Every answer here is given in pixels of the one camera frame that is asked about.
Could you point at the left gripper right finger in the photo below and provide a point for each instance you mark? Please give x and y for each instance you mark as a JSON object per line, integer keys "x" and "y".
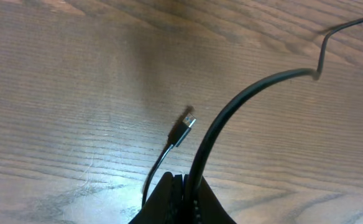
{"x": 207, "y": 209}

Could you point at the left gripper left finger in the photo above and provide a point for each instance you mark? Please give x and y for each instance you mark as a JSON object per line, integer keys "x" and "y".
{"x": 164, "y": 203}

